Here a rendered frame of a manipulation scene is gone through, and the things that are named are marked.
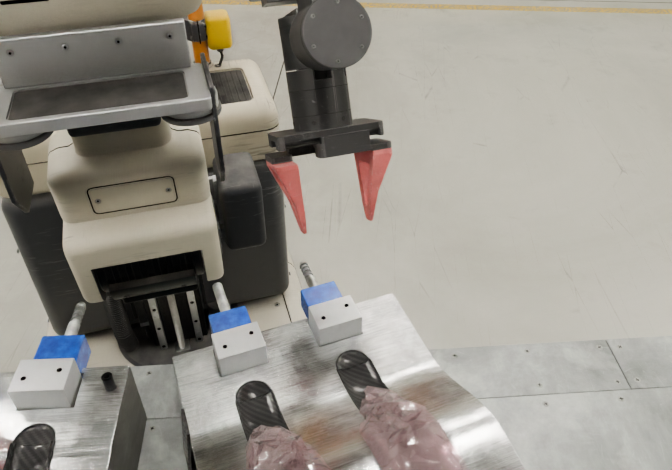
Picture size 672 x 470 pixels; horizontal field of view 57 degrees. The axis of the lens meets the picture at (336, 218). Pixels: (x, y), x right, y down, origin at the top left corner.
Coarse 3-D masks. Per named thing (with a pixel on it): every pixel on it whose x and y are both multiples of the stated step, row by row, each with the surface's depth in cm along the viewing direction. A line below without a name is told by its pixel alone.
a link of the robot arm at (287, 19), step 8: (296, 8) 53; (288, 16) 55; (280, 24) 57; (288, 24) 56; (280, 32) 57; (288, 32) 56; (288, 40) 56; (288, 48) 56; (288, 56) 57; (288, 64) 57; (296, 64) 56; (320, 72) 57
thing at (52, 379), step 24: (48, 336) 62; (72, 336) 62; (24, 360) 58; (48, 360) 58; (72, 360) 58; (24, 384) 56; (48, 384) 56; (72, 384) 58; (24, 408) 57; (48, 408) 57
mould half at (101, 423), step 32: (0, 384) 59; (96, 384) 59; (128, 384) 60; (0, 416) 57; (32, 416) 57; (64, 416) 57; (96, 416) 57; (128, 416) 60; (0, 448) 54; (64, 448) 54; (96, 448) 54; (128, 448) 59
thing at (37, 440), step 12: (24, 432) 55; (36, 432) 56; (48, 432) 55; (12, 444) 54; (24, 444) 55; (36, 444) 55; (48, 444) 55; (12, 456) 54; (24, 456) 54; (36, 456) 54; (48, 456) 54; (12, 468) 53; (24, 468) 53; (36, 468) 53; (48, 468) 53
